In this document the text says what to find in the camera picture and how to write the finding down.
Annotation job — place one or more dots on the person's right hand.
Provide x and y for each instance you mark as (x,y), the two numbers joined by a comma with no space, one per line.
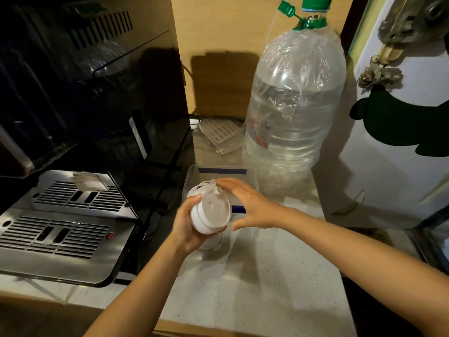
(263,212)

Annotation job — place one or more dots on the person's left hand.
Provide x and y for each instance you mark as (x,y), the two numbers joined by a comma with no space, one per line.
(182,231)

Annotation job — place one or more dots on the white cup lid with tab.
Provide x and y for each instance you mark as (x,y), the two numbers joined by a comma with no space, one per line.
(215,210)

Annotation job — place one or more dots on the clear plastic box blue clips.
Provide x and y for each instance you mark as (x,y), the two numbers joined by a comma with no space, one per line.
(224,171)

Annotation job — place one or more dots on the person's left forearm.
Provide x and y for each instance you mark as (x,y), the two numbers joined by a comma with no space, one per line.
(140,294)

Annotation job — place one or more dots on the person's right forearm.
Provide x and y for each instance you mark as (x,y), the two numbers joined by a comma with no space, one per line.
(368,263)

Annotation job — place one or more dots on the large clear water bottle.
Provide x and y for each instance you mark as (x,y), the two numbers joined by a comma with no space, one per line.
(291,136)

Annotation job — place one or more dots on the white paper scrap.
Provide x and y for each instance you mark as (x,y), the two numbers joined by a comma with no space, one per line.
(89,182)

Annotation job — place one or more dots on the large silver drip tray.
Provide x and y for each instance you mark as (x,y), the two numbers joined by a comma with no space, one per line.
(70,263)

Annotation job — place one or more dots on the white door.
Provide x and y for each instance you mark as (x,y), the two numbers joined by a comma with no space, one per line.
(379,178)

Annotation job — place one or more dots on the black coffee machine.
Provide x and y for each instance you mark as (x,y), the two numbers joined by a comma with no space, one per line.
(105,101)

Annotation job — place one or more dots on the black round bin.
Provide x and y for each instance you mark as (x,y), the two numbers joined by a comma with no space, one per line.
(379,315)

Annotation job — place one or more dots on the beige hanging hook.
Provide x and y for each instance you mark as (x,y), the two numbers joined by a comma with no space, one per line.
(389,54)

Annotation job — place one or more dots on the green bottle cap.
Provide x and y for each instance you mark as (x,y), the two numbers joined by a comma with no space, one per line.
(315,1)

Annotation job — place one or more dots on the grey metal door latch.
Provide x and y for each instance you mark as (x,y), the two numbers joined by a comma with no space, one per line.
(414,21)

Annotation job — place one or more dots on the dark metal door frame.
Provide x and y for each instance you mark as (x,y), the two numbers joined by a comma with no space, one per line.
(435,238)

